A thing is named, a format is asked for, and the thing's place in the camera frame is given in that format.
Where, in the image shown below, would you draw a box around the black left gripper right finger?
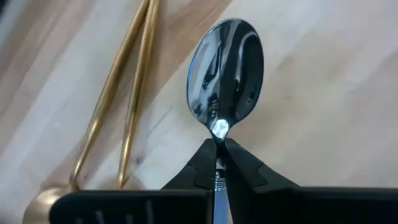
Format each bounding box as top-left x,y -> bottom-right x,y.
224,138 -> 398,224

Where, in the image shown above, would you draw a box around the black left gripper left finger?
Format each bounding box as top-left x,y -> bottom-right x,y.
49,138 -> 218,224

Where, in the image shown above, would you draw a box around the purple-handled silver spoon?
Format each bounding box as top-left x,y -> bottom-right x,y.
185,17 -> 265,224

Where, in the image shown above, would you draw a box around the gold spoon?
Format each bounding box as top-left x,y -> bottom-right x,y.
117,0 -> 161,189
21,0 -> 152,224

